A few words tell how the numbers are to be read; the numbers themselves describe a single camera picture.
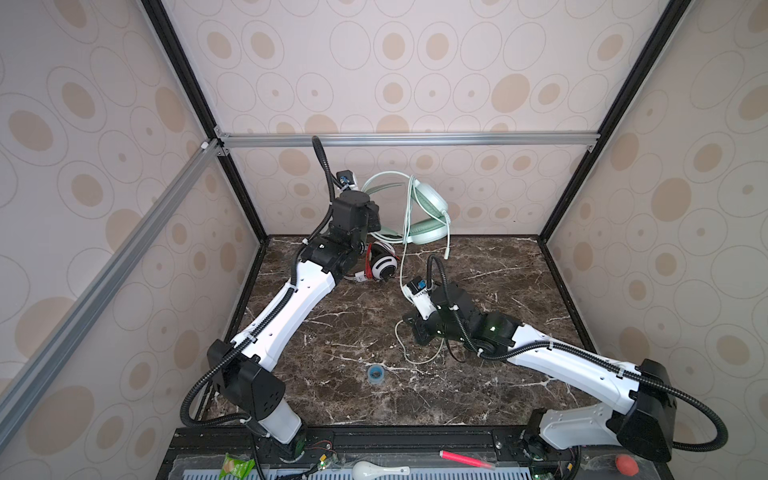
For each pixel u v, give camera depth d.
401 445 0.74
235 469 0.69
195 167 0.80
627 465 0.68
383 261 1.01
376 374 0.85
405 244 0.71
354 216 0.53
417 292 0.64
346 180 0.60
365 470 0.70
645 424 0.38
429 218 0.68
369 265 1.03
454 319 0.54
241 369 0.40
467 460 0.71
